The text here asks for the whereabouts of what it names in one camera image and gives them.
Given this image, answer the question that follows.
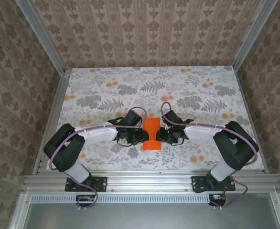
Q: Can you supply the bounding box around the aluminium table side rail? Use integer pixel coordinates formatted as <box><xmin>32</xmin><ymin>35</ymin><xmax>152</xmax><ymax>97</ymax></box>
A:
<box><xmin>33</xmin><ymin>69</ymin><xmax>71</xmax><ymax>175</ymax></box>

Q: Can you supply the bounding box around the floral patterned tablecloth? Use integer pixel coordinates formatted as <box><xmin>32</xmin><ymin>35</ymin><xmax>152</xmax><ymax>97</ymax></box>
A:
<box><xmin>45</xmin><ymin>66</ymin><xmax>266</xmax><ymax>171</ymax></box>

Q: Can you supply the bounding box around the aluminium frame post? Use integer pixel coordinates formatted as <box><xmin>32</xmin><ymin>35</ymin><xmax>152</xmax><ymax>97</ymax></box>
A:
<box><xmin>15</xmin><ymin>0</ymin><xmax>67</xmax><ymax>75</ymax></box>
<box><xmin>232</xmin><ymin>0</ymin><xmax>278</xmax><ymax>70</ymax></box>

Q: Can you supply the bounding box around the black connector board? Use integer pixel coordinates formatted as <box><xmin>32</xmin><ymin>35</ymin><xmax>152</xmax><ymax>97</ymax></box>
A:
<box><xmin>76</xmin><ymin>195</ymin><xmax>95</xmax><ymax>207</ymax></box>
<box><xmin>208</xmin><ymin>194</ymin><xmax>227</xmax><ymax>207</ymax></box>

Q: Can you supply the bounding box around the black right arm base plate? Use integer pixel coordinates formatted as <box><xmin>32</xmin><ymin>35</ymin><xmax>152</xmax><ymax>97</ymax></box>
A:
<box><xmin>192</xmin><ymin>176</ymin><xmax>236</xmax><ymax>193</ymax></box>

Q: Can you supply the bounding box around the white slotted cable duct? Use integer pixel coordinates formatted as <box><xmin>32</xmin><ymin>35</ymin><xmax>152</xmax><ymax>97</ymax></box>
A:
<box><xmin>31</xmin><ymin>193</ymin><xmax>211</xmax><ymax>203</ymax></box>

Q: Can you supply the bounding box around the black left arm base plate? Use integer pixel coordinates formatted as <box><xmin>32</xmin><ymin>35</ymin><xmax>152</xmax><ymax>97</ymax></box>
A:
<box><xmin>65</xmin><ymin>176</ymin><xmax>108</xmax><ymax>192</ymax></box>

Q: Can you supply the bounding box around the aluminium frame cross rail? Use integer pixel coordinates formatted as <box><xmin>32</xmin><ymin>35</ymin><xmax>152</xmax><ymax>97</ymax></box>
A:
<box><xmin>22</xmin><ymin>173</ymin><xmax>280</xmax><ymax>194</ymax></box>

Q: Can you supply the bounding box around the grey metal sheet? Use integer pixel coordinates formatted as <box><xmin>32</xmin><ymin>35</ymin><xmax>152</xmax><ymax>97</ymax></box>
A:
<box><xmin>10</xmin><ymin>193</ymin><xmax>280</xmax><ymax>229</ymax></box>

